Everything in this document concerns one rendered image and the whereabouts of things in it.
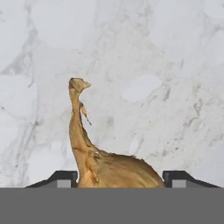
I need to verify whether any golden brown onion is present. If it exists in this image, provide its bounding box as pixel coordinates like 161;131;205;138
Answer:
67;77;166;189

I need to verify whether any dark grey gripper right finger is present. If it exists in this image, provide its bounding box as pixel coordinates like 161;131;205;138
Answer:
162;170;221;189

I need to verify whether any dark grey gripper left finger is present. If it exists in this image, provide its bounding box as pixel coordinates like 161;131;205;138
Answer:
25;170;79;189

